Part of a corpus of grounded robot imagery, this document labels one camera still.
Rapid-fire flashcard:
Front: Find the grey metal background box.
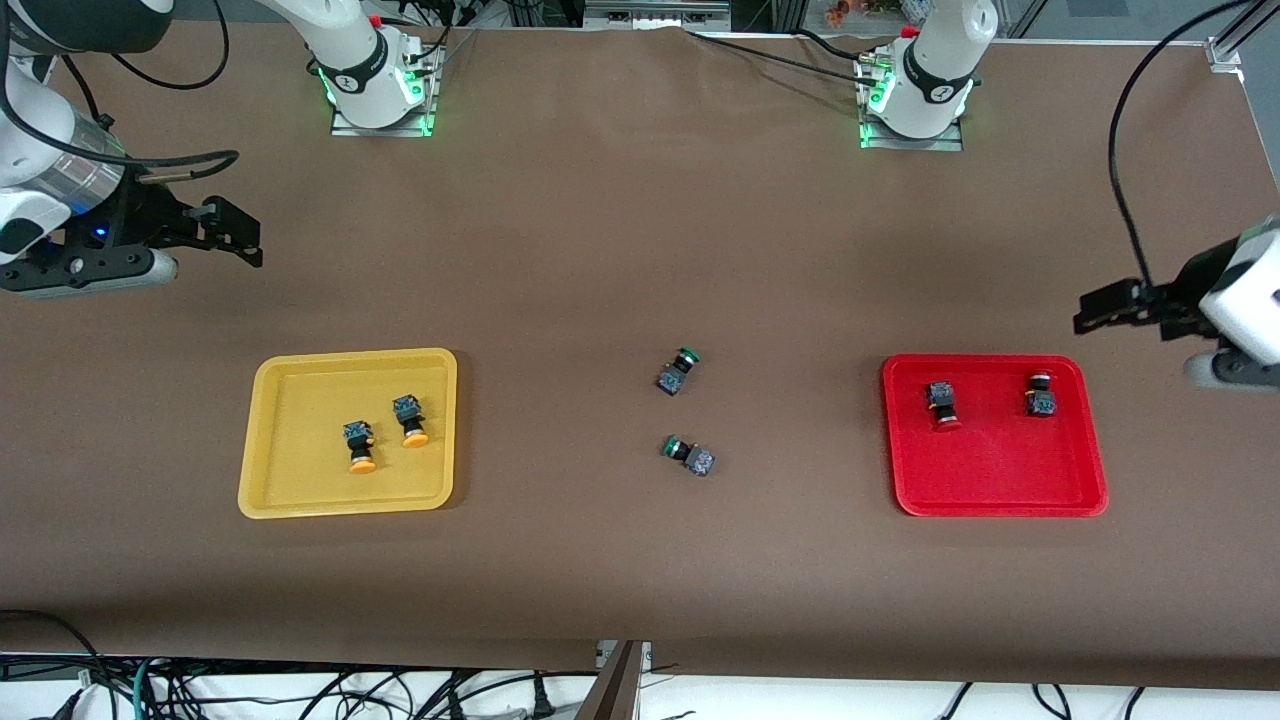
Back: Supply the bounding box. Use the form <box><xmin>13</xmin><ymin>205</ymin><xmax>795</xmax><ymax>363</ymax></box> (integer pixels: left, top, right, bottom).
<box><xmin>585</xmin><ymin>0</ymin><xmax>733</xmax><ymax>33</ymax></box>

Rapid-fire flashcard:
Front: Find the aluminium frame post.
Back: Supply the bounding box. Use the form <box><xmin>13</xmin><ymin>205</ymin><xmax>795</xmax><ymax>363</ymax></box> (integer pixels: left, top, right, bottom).
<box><xmin>575</xmin><ymin>640</ymin><xmax>653</xmax><ymax>720</ymax></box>

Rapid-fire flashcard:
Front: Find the yellow plastic tray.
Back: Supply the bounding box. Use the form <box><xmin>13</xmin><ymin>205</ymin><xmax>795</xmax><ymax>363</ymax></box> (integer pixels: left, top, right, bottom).
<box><xmin>237</xmin><ymin>347</ymin><xmax>459</xmax><ymax>521</ymax></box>

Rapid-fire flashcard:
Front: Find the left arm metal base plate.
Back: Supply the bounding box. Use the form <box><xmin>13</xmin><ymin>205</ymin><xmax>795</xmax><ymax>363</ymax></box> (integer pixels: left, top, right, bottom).
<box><xmin>858</xmin><ymin>55</ymin><xmax>966</xmax><ymax>153</ymax></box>

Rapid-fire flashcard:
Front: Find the brown table cloth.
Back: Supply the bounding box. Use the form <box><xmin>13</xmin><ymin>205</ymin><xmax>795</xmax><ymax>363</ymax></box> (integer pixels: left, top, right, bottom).
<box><xmin>0</xmin><ymin>18</ymin><xmax>1280</xmax><ymax>691</ymax></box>

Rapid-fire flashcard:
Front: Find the yellow mushroom push button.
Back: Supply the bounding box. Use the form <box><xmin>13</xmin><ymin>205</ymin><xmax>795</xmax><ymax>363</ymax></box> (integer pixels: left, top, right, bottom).
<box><xmin>391</xmin><ymin>394</ymin><xmax>431</xmax><ymax>449</ymax></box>
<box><xmin>342</xmin><ymin>420</ymin><xmax>379</xmax><ymax>475</ymax></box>

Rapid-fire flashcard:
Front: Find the black cable across table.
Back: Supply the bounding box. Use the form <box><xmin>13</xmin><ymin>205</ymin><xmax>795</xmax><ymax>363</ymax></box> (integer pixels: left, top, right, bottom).
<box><xmin>685</xmin><ymin>28</ymin><xmax>881</xmax><ymax>83</ymax></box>

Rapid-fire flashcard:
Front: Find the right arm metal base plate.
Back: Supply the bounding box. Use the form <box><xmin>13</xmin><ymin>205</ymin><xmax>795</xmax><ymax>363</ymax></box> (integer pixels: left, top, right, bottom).
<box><xmin>330</xmin><ymin>45</ymin><xmax>441</xmax><ymax>139</ymax></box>

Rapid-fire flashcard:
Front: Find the aluminium corner bracket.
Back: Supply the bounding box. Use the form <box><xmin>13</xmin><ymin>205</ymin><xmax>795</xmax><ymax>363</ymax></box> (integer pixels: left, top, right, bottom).
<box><xmin>1205</xmin><ymin>0</ymin><xmax>1280</xmax><ymax>73</ymax></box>

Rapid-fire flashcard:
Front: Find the black hanging right arm cable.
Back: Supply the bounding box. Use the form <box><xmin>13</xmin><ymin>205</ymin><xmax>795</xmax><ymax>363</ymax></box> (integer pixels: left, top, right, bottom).
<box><xmin>108</xmin><ymin>0</ymin><xmax>233</xmax><ymax>93</ymax></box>

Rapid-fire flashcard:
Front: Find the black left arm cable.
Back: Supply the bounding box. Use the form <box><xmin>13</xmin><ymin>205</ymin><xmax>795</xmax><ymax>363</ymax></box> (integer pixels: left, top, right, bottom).
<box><xmin>1107</xmin><ymin>0</ymin><xmax>1257</xmax><ymax>293</ymax></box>

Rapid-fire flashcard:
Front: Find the red plastic tray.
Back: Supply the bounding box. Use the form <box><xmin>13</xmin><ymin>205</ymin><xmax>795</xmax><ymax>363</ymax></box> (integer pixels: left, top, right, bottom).
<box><xmin>881</xmin><ymin>354</ymin><xmax>1109</xmax><ymax>521</ymax></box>

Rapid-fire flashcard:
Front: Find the green push button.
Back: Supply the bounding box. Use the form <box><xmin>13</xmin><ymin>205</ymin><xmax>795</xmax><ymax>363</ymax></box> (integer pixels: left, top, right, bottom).
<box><xmin>661</xmin><ymin>436</ymin><xmax>717</xmax><ymax>478</ymax></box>
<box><xmin>656</xmin><ymin>346</ymin><xmax>701</xmax><ymax>397</ymax></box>

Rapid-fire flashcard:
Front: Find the green floor cable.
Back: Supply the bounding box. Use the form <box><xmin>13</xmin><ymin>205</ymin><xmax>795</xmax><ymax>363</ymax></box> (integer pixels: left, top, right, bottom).
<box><xmin>128</xmin><ymin>655</ymin><xmax>163</xmax><ymax>720</ymax></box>

